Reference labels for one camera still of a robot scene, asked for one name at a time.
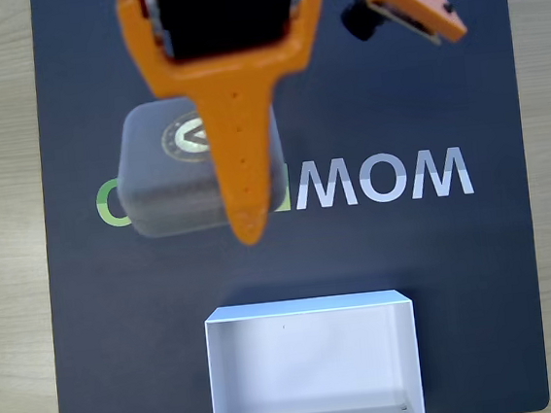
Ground grey square USB case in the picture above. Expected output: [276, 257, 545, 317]
[111, 87, 292, 243]

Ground dark blue WOWROBO mat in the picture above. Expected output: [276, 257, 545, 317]
[18, 0, 551, 413]

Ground white cardboard box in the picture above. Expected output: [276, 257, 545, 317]
[201, 287, 429, 413]

